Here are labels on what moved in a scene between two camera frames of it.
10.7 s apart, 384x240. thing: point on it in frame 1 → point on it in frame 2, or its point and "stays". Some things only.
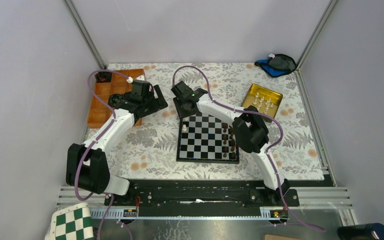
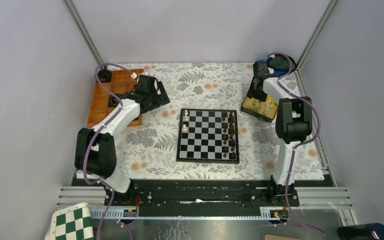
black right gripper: (181, 114) → (251, 93)
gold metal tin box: (266, 101) stays
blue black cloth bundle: (277, 65) stays
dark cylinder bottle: (369, 231) stays
